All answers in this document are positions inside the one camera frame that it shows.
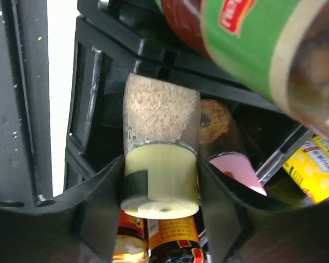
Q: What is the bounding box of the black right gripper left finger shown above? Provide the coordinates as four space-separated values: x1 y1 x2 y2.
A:
0 156 124 262

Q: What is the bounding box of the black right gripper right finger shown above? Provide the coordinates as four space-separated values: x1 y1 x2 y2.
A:
197 158 329 262

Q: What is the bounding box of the red-lid sauce jar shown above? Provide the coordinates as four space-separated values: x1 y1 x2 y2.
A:
112 210 149 263
147 216 206 263

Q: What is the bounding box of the pink-lid spice shaker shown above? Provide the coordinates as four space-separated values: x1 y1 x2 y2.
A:
199 99 267 196

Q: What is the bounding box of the small brown-lid jar edge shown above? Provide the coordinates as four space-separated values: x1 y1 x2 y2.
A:
283 135 329 203

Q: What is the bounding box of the yellow-lid clear spice shaker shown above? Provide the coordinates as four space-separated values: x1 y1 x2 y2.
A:
121 73 201 219

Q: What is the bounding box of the yellow-cap sauce bottle tall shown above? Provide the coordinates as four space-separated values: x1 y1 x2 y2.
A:
200 1 329 140

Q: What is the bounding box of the black six-compartment plastic tray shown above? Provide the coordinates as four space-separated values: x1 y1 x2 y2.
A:
64 1 311 194

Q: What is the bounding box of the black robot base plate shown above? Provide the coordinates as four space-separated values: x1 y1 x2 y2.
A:
0 1 52 208

